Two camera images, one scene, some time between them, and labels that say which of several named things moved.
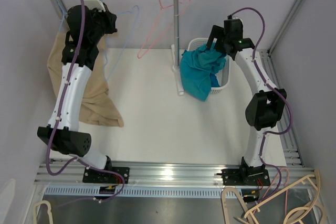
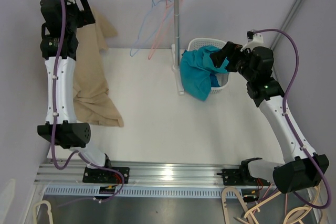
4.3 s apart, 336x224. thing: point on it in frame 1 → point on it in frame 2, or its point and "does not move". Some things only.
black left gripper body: (103, 24) → (77, 19)
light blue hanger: (136, 7) → (159, 27)
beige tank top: (98, 105) does not move
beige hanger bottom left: (49, 209) does not move
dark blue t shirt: (214, 81) does not move
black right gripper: (216, 33) → (230, 50)
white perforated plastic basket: (222, 76) does not move
